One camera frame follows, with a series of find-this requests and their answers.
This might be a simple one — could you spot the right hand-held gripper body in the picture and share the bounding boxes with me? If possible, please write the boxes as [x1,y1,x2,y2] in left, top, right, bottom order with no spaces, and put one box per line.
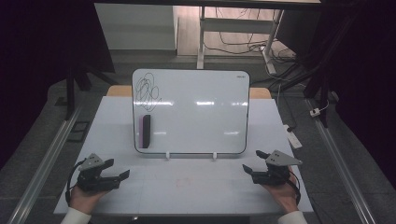
[251,149,304,188]

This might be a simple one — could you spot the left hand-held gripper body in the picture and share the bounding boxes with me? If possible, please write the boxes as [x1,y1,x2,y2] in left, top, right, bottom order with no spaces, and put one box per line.
[76,153,121,192]

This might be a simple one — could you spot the purple and black whiteboard eraser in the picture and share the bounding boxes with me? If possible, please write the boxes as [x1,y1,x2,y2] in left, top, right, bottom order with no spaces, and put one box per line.
[138,114,152,149]

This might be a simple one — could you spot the white whiteboard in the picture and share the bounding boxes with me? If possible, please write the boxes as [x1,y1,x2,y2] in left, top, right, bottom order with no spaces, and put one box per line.
[131,68,251,156]

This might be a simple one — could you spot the person's left hand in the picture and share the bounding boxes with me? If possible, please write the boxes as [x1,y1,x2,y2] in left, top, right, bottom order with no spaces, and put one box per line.
[68,185,108,216]

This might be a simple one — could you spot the person's right hand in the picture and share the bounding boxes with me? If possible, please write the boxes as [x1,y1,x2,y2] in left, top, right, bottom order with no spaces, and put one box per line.
[261,167,300,215]

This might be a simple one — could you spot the white power strip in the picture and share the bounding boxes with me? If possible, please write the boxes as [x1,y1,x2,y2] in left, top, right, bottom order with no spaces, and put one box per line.
[282,123,304,150]

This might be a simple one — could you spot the wooden table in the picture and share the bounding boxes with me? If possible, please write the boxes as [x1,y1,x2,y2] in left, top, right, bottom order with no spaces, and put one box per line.
[106,85,273,100]

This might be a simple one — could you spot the black metal stand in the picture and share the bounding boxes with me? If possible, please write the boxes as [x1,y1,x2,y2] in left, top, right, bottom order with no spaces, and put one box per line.
[64,60,117,121]
[270,12,359,129]

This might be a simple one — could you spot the dark curtain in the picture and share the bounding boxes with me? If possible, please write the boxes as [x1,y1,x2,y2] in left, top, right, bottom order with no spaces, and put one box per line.
[0,0,116,171]
[320,0,396,181]

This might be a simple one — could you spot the white cabinet panel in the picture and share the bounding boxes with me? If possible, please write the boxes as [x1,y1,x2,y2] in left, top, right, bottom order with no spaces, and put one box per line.
[94,3,179,51]

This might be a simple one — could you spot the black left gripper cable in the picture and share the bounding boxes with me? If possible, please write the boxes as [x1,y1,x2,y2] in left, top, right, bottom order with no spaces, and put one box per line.
[64,159,87,207]

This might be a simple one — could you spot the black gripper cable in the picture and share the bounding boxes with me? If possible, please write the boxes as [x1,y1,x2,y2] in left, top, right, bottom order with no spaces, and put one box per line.
[289,173,303,206]
[64,159,87,207]

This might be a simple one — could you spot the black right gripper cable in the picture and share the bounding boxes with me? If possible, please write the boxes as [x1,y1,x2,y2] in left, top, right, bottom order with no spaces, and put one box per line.
[289,173,303,206]

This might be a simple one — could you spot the black rectangular floor frame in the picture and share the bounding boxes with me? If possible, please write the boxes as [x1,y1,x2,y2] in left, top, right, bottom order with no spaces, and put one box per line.
[67,119,92,144]

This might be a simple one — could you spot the aluminium rail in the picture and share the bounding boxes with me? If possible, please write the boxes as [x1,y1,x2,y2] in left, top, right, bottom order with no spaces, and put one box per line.
[305,98,378,224]
[7,105,84,224]

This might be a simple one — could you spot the black floor cables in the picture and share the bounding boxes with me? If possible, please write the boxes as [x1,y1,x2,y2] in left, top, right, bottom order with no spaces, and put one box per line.
[203,7,297,64]

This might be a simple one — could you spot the white desk frame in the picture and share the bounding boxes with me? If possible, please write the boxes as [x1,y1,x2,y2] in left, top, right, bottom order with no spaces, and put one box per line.
[196,6,285,76]

